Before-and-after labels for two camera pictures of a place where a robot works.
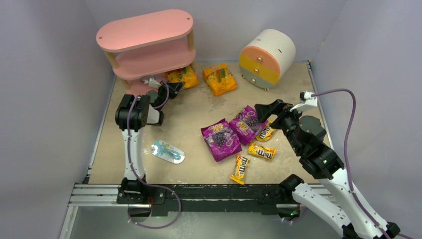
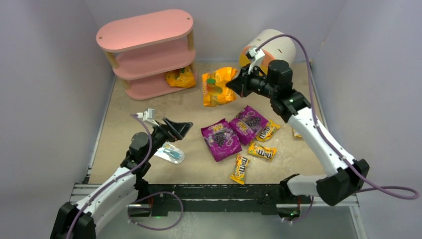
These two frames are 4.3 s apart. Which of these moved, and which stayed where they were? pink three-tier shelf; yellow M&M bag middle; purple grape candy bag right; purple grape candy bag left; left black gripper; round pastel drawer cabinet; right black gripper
Moved: left black gripper; right black gripper
Stayed: yellow M&M bag middle; purple grape candy bag right; round pastel drawer cabinet; purple grape candy bag left; pink three-tier shelf
